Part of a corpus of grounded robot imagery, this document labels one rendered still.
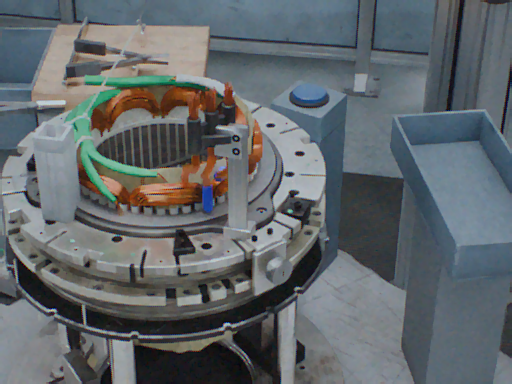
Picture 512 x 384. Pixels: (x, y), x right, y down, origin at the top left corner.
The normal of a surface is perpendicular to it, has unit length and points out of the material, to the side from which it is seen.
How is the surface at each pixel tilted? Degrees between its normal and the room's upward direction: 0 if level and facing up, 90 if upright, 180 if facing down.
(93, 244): 0
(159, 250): 0
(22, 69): 90
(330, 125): 90
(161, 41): 0
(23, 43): 90
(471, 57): 90
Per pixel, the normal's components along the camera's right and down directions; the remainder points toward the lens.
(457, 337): 0.13, 0.55
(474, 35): -0.76, 0.36
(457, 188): 0.00, -0.83
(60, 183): -0.22, 0.54
